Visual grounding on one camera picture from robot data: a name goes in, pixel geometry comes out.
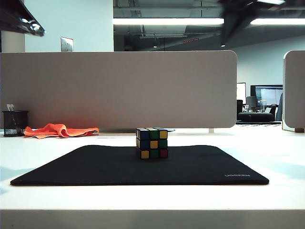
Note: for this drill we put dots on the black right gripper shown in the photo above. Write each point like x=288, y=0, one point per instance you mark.
x=247, y=8

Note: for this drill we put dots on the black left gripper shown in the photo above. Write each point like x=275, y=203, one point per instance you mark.
x=14, y=16

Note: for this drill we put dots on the multicoloured Rubik's cube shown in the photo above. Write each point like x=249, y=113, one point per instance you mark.
x=152, y=144

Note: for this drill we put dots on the black UGREEN mouse pad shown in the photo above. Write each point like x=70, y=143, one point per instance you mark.
x=95, y=167

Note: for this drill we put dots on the black ceiling spotlight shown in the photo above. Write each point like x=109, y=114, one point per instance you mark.
x=223, y=44

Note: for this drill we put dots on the red ceiling sign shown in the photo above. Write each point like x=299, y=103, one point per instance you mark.
x=191, y=40

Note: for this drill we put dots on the long ceiling light strip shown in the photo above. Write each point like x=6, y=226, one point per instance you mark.
x=166, y=21

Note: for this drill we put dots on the white-framed monitor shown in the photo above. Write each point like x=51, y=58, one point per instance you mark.
x=241, y=91

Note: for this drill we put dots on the grey office chair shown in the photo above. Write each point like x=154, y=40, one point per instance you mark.
x=250, y=102

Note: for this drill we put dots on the black computer monitor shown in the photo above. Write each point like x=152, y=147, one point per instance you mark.
x=269, y=94

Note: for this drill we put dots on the clear bottle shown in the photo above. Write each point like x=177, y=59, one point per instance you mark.
x=263, y=107

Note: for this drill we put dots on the white clip in holder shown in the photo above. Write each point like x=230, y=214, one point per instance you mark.
x=10, y=107

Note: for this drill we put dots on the grey divider with white edge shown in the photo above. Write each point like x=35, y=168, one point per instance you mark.
x=295, y=90

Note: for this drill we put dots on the black mesh pen holder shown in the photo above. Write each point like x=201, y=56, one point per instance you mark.
x=14, y=124

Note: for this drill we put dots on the orange cloth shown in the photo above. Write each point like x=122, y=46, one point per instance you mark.
x=57, y=130

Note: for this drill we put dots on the large grey desk divider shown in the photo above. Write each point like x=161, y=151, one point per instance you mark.
x=119, y=90

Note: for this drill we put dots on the brown divider foot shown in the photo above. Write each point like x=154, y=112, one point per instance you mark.
x=299, y=130

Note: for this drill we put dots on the metal wall plate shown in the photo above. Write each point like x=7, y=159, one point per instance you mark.
x=66, y=44

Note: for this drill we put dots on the white divider bracket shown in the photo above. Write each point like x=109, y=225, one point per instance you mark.
x=211, y=130

